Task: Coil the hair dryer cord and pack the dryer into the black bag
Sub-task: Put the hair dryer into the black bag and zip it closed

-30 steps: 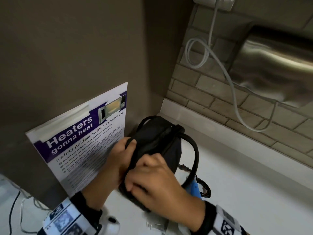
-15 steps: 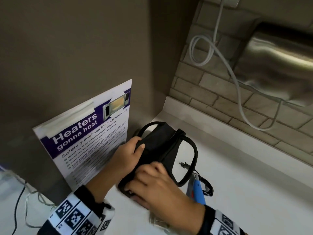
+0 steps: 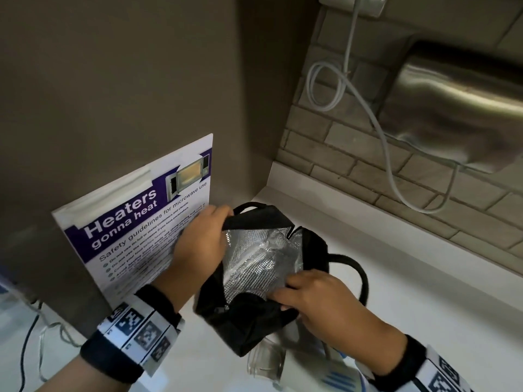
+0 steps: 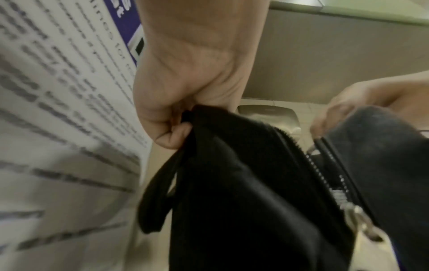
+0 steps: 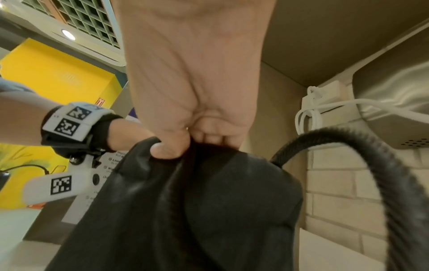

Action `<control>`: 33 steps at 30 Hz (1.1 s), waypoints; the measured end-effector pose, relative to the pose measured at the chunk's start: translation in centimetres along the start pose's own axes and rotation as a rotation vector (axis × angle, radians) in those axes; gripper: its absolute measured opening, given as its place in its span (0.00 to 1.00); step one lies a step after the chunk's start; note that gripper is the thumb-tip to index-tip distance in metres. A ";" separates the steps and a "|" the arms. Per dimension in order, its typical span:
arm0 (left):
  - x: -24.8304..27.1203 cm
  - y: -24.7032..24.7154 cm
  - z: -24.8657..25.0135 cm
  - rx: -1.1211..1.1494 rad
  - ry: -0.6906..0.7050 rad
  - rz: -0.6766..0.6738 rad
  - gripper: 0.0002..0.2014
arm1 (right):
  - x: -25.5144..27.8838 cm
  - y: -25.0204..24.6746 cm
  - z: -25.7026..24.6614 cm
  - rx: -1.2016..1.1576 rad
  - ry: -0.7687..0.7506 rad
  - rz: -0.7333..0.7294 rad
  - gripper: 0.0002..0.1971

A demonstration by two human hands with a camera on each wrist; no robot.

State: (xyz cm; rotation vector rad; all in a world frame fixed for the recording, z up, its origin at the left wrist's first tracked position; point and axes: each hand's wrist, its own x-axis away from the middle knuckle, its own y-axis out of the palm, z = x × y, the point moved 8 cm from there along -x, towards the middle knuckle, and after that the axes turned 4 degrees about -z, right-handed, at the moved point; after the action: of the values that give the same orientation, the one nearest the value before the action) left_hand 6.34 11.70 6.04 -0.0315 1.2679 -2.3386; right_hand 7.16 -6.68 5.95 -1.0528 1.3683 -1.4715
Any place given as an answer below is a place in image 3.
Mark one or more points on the person's left hand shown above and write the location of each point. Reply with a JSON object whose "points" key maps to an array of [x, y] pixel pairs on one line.
{"points": [[196, 249]]}

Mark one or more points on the white wall socket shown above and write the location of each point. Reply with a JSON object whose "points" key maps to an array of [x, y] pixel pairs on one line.
{"points": [[367, 4]]}

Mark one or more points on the person's right forearm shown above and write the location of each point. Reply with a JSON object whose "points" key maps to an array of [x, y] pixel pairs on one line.
{"points": [[388, 351]]}

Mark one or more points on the purple and white poster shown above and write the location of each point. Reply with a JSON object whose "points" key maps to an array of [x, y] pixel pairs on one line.
{"points": [[122, 249]]}

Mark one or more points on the steel wall hand dryer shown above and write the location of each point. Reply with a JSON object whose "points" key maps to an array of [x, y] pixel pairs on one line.
{"points": [[449, 110]]}

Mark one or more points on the person's right hand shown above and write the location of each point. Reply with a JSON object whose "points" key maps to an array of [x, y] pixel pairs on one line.
{"points": [[331, 310]]}

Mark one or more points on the person's left forearm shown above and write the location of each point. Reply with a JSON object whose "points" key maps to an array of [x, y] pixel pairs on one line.
{"points": [[171, 295]]}

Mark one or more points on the right wristband with marker tags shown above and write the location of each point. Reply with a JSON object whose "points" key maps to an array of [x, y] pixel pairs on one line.
{"points": [[429, 371]]}

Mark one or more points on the blue and white hair dryer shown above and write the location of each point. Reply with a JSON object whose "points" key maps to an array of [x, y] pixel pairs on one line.
{"points": [[286, 367]]}

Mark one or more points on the black fabric bag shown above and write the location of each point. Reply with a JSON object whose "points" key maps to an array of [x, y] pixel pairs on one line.
{"points": [[253, 326]]}

